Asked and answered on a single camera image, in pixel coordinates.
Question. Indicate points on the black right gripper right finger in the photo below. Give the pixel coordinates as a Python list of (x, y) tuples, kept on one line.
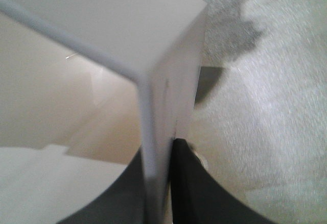
[(197, 197)]

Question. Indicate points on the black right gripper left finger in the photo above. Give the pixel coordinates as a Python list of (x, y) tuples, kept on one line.
[(122, 202)]

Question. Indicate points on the white plastic trash bin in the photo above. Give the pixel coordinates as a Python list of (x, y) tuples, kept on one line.
[(85, 84)]

